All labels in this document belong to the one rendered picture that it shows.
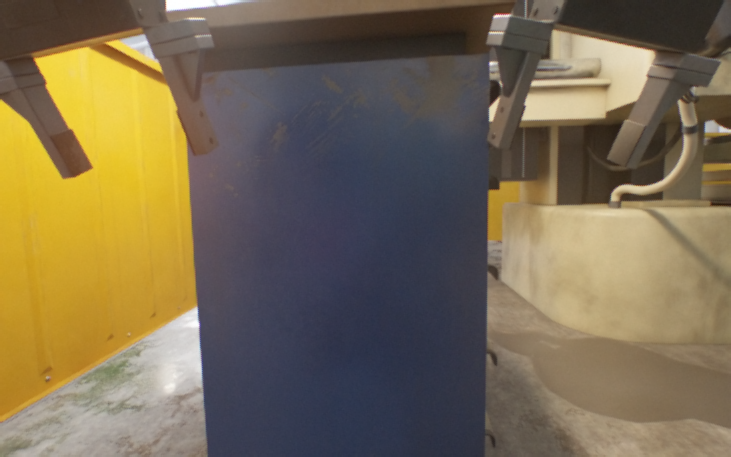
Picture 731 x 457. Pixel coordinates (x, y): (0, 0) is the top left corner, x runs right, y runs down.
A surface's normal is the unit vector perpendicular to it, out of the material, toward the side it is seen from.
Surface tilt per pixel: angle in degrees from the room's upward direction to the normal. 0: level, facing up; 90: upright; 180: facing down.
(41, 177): 90
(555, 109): 90
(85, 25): 113
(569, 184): 90
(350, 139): 90
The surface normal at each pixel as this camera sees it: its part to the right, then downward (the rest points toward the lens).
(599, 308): -0.72, 0.08
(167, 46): -0.04, 0.48
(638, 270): -0.40, 0.10
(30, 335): 1.00, -0.01
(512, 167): -0.07, 0.10
